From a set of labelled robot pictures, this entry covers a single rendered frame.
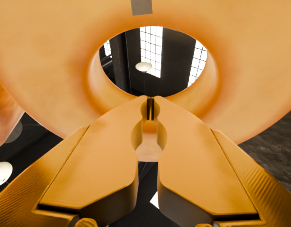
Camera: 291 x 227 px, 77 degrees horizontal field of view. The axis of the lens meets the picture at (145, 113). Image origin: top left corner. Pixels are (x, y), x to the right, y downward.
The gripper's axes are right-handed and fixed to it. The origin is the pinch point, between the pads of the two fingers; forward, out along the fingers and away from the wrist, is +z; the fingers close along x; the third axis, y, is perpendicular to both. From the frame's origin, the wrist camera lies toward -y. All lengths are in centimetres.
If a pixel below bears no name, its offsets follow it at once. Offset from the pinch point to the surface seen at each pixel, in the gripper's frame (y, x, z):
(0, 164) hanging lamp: 305, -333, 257
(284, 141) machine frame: 20.0, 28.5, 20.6
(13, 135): 148, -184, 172
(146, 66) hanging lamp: 205, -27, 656
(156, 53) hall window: 198, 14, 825
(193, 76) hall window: 267, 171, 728
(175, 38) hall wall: 123, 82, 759
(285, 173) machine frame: 29.9, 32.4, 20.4
